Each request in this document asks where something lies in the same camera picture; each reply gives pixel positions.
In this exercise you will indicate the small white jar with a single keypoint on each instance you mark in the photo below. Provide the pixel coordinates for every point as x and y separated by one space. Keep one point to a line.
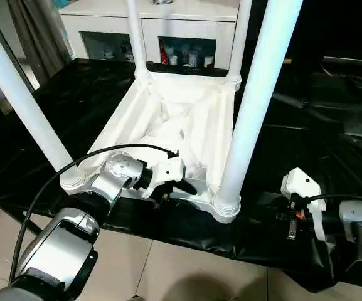
209 61

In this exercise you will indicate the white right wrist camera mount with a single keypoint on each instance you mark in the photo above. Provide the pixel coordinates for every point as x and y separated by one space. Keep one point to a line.
303 188

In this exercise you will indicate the white cabinet with glass doors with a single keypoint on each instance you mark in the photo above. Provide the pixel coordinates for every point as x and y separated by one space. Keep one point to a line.
174 25

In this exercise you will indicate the black work table leg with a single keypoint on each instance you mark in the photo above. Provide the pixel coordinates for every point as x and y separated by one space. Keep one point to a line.
30 222

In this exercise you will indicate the dark patterned small object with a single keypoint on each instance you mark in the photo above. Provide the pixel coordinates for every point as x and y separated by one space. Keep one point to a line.
163 2

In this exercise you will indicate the white plastic table leg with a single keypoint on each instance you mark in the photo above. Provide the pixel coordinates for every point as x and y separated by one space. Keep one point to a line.
238 40
136 37
256 94
20 94

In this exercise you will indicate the white plastic table top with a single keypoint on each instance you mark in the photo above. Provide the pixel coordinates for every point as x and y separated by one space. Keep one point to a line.
168 119

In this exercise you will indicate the long black bar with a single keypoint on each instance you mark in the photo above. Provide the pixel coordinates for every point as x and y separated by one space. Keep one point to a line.
353 60

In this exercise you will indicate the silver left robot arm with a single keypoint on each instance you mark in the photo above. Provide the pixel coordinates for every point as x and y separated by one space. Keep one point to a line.
105 194

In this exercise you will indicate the grey curtain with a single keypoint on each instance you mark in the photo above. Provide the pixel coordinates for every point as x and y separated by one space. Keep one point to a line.
39 34

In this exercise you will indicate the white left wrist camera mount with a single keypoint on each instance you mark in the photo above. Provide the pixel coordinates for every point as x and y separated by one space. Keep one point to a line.
168 171

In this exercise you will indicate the small red item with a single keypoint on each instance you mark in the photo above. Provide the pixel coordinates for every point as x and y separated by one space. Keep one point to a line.
163 54

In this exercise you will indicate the black mat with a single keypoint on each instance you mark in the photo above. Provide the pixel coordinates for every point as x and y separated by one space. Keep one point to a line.
309 141

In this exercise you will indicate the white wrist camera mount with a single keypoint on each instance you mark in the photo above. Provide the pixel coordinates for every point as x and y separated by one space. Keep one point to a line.
168 171
303 188

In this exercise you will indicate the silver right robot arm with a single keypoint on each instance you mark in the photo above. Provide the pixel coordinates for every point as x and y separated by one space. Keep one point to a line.
356 222

